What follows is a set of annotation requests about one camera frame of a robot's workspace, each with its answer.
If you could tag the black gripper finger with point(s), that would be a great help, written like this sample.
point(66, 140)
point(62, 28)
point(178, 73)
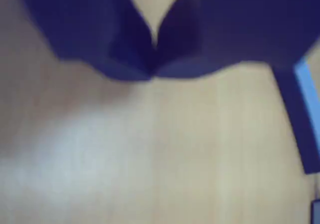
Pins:
point(225, 26)
point(95, 26)

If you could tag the dark ribbed SSD enclosure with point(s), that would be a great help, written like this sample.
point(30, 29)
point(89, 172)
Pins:
point(295, 109)

